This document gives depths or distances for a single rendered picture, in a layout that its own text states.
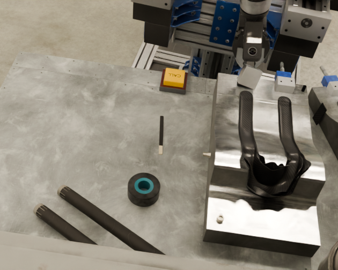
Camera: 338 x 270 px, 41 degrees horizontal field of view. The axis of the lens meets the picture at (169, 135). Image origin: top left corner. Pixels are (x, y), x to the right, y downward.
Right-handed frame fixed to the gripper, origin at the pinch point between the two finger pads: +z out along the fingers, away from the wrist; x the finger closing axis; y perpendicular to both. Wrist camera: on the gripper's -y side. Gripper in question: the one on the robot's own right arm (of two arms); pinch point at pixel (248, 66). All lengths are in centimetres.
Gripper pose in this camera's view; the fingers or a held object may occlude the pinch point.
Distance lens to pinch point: 131.0
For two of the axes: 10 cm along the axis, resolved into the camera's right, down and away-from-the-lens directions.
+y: 1.1, -8.4, 5.3
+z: 0.8, 5.4, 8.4
